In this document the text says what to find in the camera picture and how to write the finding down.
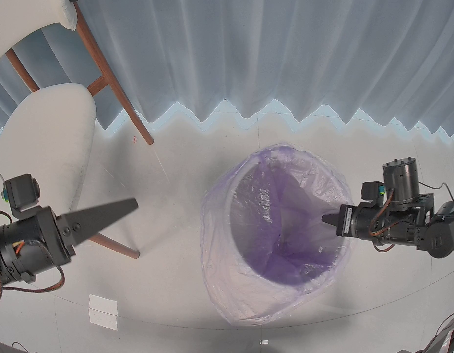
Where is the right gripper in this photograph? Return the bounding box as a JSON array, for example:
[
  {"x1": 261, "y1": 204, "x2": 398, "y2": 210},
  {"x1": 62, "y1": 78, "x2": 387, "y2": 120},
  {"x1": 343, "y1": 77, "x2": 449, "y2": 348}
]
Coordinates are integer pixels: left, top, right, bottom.
[{"x1": 335, "y1": 203, "x2": 388, "y2": 240}]

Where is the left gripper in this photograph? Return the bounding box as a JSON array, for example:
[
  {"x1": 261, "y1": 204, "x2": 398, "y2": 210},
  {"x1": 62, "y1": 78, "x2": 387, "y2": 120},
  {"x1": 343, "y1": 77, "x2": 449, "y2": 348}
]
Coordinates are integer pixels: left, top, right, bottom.
[{"x1": 0, "y1": 205, "x2": 76, "y2": 284}]

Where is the purple plastic bag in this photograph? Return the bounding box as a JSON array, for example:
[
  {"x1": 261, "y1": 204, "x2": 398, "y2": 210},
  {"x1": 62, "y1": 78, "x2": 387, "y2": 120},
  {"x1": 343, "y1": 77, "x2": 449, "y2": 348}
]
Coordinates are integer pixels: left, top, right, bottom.
[{"x1": 201, "y1": 143, "x2": 354, "y2": 326}]

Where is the white trash bin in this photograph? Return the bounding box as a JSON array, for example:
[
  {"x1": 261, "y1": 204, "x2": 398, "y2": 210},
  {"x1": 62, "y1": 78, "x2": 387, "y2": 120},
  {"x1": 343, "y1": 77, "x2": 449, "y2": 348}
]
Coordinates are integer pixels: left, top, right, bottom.
[{"x1": 227, "y1": 155, "x2": 343, "y2": 288}]

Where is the white cushioned wooden chair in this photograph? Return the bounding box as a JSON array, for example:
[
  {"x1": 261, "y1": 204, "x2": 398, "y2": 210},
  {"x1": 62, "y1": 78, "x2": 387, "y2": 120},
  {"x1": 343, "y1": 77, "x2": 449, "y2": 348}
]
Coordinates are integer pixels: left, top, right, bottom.
[{"x1": 0, "y1": 0, "x2": 154, "y2": 259}]

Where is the pale blue curtain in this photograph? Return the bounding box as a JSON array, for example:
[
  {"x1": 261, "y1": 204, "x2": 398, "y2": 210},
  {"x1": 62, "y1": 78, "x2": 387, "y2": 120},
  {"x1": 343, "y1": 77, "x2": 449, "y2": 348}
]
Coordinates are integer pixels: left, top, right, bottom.
[{"x1": 0, "y1": 0, "x2": 454, "y2": 140}]

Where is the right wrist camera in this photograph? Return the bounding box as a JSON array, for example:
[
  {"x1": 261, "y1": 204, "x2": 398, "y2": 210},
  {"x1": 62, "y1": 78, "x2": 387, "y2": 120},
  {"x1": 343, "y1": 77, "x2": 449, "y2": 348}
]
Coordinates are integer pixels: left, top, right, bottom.
[{"x1": 361, "y1": 181, "x2": 386, "y2": 208}]

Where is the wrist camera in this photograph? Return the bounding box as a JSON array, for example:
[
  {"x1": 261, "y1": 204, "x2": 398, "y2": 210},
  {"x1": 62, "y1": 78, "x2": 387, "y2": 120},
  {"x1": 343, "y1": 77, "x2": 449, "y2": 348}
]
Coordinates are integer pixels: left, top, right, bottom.
[
  {"x1": 2, "y1": 174, "x2": 41, "y2": 218},
  {"x1": 361, "y1": 181, "x2": 386, "y2": 208}
]

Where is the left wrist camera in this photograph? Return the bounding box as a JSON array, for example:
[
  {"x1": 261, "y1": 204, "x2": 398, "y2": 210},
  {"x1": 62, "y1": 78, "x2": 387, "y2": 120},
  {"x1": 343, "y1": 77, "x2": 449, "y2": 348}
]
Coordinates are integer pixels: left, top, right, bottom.
[{"x1": 2, "y1": 174, "x2": 41, "y2": 218}]

